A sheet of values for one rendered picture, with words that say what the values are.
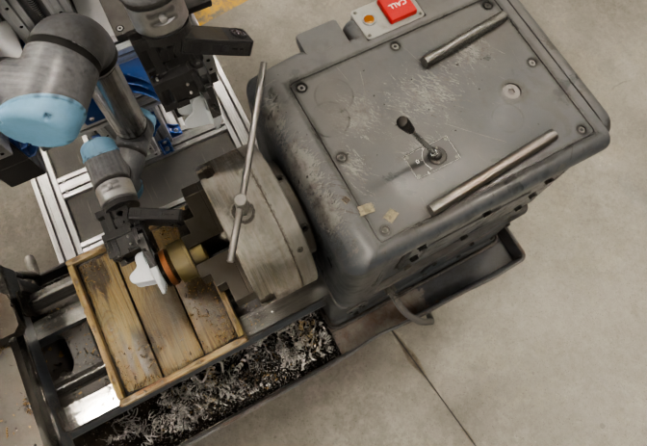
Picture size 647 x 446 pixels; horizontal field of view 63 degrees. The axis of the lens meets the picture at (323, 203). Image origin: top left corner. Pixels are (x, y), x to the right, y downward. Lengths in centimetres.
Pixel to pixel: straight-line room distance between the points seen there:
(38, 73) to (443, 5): 76
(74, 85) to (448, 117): 64
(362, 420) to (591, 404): 87
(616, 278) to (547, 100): 150
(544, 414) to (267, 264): 156
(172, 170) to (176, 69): 136
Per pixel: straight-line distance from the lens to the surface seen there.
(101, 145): 121
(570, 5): 307
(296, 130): 99
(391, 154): 98
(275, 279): 100
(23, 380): 131
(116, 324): 133
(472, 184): 96
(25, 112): 91
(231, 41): 82
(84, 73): 95
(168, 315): 130
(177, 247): 108
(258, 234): 95
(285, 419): 214
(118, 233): 112
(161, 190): 213
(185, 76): 80
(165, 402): 162
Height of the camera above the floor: 213
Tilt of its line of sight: 71 degrees down
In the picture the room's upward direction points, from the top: 4 degrees clockwise
